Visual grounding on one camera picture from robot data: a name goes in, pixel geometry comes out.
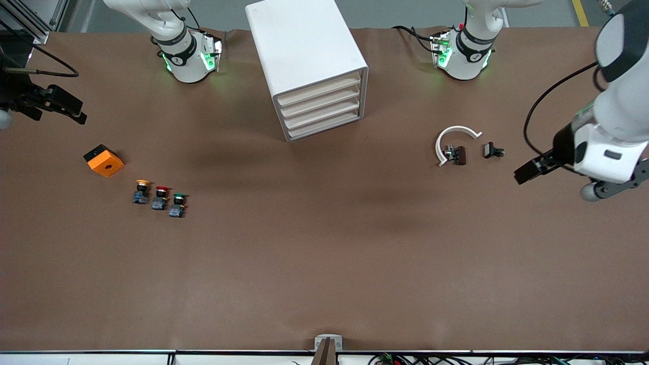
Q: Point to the white curved plastic part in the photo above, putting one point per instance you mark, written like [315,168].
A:
[459,129]

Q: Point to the green push button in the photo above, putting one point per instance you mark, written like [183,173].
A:
[177,205]

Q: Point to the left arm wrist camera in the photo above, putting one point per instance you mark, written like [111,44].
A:
[588,192]

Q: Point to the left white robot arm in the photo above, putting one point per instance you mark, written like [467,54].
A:
[618,111]

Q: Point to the orange black button box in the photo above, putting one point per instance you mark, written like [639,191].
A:
[104,161]

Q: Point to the yellow push button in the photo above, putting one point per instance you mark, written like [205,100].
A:
[142,191]

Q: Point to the grey metal bracket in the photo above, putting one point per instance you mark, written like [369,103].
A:
[328,337]

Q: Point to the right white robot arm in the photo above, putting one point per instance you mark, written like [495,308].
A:
[185,61]

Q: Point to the dark brown small component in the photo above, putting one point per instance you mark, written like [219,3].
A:
[459,155]

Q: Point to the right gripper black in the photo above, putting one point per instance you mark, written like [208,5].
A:
[16,93]

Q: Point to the black small component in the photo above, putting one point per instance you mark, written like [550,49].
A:
[491,150]

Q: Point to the aluminium frame post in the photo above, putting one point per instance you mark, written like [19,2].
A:
[40,35]

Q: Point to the white table edge rail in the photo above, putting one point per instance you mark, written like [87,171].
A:
[228,359]

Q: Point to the brown table mat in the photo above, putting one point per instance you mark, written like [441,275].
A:
[304,253]

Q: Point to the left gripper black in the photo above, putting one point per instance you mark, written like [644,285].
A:
[562,145]

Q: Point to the red push button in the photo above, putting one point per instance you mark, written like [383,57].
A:
[160,197]

